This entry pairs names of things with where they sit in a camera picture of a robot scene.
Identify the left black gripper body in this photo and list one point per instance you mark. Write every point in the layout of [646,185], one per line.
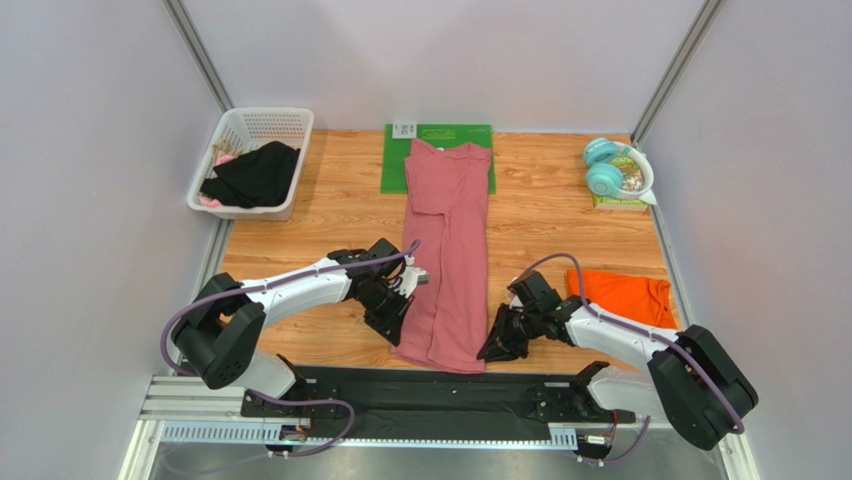
[383,306]

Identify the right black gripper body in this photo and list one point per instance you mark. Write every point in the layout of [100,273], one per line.
[514,322]

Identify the pink t shirt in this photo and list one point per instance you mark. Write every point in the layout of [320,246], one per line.
[446,211]

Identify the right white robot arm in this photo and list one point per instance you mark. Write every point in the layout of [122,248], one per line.
[686,378]

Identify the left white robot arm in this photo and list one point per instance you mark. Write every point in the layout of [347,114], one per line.
[218,333]

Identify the folded orange t shirt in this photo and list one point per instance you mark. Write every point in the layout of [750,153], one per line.
[642,299]

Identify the green cutting mat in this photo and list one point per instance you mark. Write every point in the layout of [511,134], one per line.
[398,140]

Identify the teal headphones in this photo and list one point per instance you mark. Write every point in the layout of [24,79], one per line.
[599,147]

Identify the black garment in basket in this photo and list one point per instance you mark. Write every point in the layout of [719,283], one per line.
[260,178]

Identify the green picture book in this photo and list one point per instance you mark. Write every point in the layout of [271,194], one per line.
[629,183]

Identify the pink item in basket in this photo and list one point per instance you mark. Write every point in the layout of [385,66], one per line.
[213,189]

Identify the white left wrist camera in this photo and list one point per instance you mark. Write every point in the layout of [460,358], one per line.
[410,279]

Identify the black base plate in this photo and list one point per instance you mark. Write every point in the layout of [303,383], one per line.
[399,404]

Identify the aluminium frame rail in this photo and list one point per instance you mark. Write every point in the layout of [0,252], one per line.
[192,412]

